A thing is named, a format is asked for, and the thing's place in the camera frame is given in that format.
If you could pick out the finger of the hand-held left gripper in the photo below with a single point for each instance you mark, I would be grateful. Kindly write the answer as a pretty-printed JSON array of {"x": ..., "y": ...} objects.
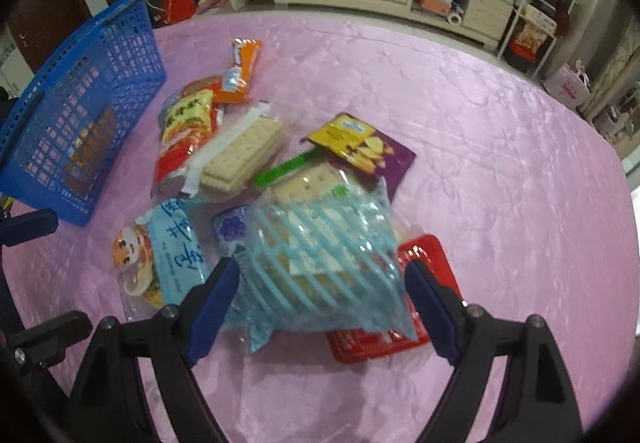
[
  {"x": 50, "y": 333},
  {"x": 30, "y": 225}
]

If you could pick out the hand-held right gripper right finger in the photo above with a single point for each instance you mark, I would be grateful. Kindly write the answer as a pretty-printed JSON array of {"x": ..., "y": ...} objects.
[{"x": 432, "y": 313}]

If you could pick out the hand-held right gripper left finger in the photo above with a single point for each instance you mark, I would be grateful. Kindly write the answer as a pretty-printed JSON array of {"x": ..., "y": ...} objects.
[{"x": 212, "y": 313}]

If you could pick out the light blue cartoon snack packet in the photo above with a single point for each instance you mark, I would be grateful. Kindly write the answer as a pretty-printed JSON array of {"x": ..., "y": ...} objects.
[{"x": 170, "y": 248}]

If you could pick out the small purple grape packet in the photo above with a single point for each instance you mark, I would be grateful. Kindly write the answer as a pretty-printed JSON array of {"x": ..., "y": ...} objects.
[{"x": 230, "y": 228}]

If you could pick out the light blue striped cracker packet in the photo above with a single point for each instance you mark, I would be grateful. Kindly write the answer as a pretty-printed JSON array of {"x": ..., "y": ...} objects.
[{"x": 320, "y": 263}]

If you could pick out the blue plastic basket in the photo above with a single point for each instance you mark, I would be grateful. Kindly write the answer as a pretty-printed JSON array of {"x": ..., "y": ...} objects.
[{"x": 95, "y": 88}]

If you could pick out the purple and yellow chip packet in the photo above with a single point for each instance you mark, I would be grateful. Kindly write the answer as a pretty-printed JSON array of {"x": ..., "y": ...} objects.
[{"x": 390, "y": 158}]

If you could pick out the white-edged cracker packet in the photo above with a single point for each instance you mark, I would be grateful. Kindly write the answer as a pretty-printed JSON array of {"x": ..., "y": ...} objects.
[{"x": 240, "y": 153}]

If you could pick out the green-edged cracker packet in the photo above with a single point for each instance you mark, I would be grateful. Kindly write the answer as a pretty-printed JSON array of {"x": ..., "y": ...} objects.
[{"x": 310, "y": 183}]

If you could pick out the red and yellow snack packet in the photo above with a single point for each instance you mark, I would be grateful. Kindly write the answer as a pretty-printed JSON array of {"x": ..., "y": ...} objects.
[{"x": 185, "y": 123}]

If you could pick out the orange snack packet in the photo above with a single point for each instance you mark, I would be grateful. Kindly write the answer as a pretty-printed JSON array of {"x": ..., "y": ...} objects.
[{"x": 242, "y": 68}]

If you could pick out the pink tablecloth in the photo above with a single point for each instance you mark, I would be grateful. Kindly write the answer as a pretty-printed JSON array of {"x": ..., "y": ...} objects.
[{"x": 500, "y": 173}]

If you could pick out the pink bag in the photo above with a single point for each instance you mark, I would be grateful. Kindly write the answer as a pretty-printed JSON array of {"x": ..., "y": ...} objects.
[{"x": 567, "y": 88}]

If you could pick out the red bag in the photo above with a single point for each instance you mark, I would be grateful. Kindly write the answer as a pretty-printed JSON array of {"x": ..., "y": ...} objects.
[{"x": 177, "y": 0}]

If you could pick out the pink flat box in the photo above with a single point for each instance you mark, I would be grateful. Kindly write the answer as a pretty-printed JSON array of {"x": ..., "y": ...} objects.
[{"x": 212, "y": 2}]

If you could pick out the white tape roll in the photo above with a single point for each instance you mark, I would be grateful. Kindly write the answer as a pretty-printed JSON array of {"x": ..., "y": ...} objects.
[{"x": 455, "y": 17}]

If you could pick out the white metal rack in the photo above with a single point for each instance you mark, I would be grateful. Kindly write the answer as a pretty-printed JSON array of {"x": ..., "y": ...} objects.
[{"x": 537, "y": 18}]

